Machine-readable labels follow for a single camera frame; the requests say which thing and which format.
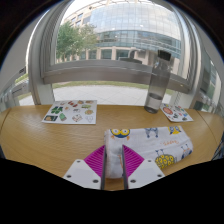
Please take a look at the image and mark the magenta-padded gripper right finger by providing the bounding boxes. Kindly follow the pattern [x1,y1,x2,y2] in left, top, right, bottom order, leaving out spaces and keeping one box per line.
[121,144,166,190]

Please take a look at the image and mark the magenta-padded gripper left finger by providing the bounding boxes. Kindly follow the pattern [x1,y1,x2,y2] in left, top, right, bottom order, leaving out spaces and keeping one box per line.
[62,144,108,191]

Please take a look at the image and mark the white cartoon-print towel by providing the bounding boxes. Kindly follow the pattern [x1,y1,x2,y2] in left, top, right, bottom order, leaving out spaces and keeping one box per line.
[103,124,194,180]

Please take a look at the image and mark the sticker sheet with green stickers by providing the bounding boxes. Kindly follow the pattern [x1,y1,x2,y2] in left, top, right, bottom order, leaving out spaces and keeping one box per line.
[41,99,98,125]

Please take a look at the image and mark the sticker sheet with red circle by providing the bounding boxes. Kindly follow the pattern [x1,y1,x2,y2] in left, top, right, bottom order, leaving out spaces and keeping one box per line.
[159,102,194,123]

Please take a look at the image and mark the clear water bottle black cap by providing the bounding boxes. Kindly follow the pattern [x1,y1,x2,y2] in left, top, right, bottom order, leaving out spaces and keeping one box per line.
[143,49,173,115]

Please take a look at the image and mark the green tree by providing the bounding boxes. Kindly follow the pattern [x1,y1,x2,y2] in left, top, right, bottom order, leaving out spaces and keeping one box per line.
[55,21,101,63]

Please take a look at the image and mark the curved glass-fronted building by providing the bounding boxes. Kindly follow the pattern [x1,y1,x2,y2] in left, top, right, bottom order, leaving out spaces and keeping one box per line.
[56,0,183,74]

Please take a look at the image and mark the white wall trunking with sockets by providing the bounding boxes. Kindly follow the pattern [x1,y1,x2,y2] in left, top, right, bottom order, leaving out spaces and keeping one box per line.
[0,66,33,104]
[194,89,224,118]

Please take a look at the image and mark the grey window frame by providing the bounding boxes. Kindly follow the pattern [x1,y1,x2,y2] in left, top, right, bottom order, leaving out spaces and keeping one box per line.
[26,0,224,108]

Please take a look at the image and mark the grey window handle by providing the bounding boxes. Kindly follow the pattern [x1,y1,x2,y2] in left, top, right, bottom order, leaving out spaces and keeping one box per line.
[118,49,144,65]

